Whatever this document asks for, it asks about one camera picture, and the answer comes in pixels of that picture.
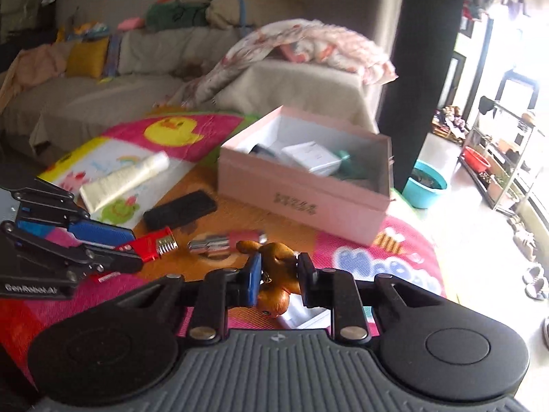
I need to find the colourful cartoon play mat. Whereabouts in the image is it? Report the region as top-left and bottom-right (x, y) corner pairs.
(0, 111), (448, 387)

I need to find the cream lotion tube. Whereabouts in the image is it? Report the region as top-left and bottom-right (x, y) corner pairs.
(79, 152), (170, 214)

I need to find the red plastic basin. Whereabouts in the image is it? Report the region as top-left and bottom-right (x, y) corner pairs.
(462, 146), (490, 174)

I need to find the black remote control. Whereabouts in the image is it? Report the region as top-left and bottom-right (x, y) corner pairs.
(143, 190), (218, 231)

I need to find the white apple product box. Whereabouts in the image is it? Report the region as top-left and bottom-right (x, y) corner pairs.
(280, 141), (341, 177)

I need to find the metal balcony shelf rack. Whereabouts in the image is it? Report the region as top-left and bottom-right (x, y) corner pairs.
(459, 96), (544, 217)

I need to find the white wall plug adapter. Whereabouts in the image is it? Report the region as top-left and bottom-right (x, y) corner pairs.
(277, 294), (331, 329)

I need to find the floral pink blanket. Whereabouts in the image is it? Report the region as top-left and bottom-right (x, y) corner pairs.
(156, 19), (397, 110)

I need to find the teal plastic toy tool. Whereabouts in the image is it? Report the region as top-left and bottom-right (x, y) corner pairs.
(333, 150), (367, 181)

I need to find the grey slippers pair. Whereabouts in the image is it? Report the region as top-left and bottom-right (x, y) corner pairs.
(522, 264), (548, 300)

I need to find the beige pillow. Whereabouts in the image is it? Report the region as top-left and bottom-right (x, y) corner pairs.
(205, 0), (310, 31)

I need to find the teal plastic basin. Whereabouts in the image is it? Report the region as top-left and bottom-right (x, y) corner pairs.
(402, 160), (447, 209)

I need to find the yellow cushion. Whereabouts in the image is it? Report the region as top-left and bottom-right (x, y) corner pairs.
(65, 37), (109, 79)

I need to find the beige sofa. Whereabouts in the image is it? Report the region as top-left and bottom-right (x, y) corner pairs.
(1, 2), (378, 162)

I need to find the pink cardboard box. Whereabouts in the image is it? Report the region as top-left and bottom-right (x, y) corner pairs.
(218, 106), (393, 245)

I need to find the brown toy dog figurine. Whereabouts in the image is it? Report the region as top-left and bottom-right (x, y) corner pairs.
(236, 241), (301, 318)

